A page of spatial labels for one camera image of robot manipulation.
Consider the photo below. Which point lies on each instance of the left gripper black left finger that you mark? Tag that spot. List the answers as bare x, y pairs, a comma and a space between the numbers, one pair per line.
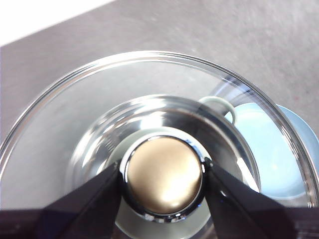
74, 219

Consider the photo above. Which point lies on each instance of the glass lid with green knob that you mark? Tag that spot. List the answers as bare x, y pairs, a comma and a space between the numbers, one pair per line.
164, 174

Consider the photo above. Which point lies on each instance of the pale green electric steamer pot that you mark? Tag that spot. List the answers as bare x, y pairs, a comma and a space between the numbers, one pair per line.
217, 99

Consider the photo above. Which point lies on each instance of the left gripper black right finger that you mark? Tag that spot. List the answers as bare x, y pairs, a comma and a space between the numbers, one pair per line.
246, 214

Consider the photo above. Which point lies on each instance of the blue round plate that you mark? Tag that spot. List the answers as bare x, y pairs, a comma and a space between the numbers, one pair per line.
271, 149

